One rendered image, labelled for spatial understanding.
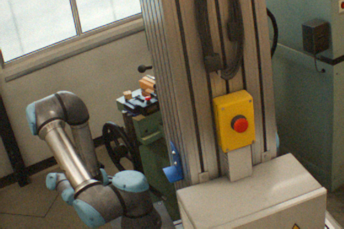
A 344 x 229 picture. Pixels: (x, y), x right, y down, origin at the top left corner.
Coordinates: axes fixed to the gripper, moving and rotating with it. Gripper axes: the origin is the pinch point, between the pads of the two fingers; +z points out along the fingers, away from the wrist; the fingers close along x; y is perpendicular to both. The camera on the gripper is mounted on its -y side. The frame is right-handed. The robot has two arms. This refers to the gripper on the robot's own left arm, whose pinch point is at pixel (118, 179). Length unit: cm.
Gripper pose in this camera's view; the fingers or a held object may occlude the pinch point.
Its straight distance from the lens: 234.3
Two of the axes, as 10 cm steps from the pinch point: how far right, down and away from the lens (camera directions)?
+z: 7.9, 1.0, 6.1
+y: -2.7, 9.4, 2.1
